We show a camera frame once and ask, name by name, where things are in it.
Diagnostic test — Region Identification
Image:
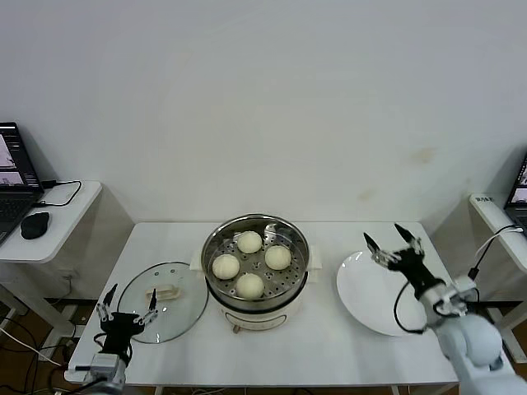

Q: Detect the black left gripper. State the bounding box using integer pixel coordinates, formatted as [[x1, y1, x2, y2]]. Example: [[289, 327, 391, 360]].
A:
[[96, 282, 160, 355]]

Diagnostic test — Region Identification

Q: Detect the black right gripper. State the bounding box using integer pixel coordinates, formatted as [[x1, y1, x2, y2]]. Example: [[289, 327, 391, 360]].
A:
[[362, 222, 448, 300]]

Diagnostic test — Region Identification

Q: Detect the glass lid with cream handle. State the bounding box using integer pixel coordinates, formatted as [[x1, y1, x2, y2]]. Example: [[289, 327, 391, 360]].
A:
[[116, 262, 209, 345]]

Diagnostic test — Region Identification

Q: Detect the white steamed baozi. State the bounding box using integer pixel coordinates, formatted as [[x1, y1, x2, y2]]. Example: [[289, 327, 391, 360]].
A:
[[235, 273, 265, 300], [237, 230, 263, 254], [212, 253, 241, 280], [263, 245, 292, 272]]

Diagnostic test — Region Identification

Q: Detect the black computer mouse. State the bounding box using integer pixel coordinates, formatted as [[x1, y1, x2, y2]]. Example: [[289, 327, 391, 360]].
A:
[[20, 211, 51, 239]]

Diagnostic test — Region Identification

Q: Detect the white round plate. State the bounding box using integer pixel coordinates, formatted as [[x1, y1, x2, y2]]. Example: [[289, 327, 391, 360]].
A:
[[336, 249, 436, 337]]

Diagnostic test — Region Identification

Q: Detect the white side table with mouse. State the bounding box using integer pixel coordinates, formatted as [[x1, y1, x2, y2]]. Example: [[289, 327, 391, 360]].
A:
[[0, 180, 103, 351]]

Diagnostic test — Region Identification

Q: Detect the cream electric cooker base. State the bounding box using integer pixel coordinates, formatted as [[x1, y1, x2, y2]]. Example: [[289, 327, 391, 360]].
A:
[[204, 267, 320, 333]]

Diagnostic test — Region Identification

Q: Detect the grey laptop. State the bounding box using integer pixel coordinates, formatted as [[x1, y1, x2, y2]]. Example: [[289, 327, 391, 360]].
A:
[[502, 150, 527, 238]]

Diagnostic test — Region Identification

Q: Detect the black laptop with dark screen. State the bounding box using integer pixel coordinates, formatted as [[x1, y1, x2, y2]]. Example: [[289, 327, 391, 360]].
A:
[[0, 122, 45, 248]]

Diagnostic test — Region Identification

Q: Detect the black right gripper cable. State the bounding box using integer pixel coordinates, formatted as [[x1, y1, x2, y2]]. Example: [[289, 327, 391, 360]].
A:
[[393, 282, 433, 335]]

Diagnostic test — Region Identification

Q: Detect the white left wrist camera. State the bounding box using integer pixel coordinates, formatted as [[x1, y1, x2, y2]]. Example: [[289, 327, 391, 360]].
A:
[[63, 353, 120, 382]]

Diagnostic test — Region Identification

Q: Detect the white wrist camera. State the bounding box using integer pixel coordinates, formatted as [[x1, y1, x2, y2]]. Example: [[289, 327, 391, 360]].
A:
[[431, 275, 481, 318], [63, 353, 120, 382]]

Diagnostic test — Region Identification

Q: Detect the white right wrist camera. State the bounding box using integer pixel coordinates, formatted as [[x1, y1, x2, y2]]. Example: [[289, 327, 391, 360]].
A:
[[431, 275, 481, 318]]

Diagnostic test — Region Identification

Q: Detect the black cable with adapter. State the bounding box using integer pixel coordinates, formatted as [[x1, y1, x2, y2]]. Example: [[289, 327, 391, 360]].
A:
[[467, 234, 518, 305]]

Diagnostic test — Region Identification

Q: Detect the black floor cable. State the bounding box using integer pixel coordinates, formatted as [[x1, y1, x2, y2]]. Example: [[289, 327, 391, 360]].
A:
[[0, 306, 79, 363]]

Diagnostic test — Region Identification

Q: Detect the white floor cable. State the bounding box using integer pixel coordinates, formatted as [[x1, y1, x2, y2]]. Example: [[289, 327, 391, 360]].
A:
[[0, 327, 67, 369]]

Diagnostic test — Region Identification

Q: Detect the black laptop cable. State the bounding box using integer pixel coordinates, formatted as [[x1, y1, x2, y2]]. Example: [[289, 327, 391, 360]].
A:
[[32, 179, 83, 208]]

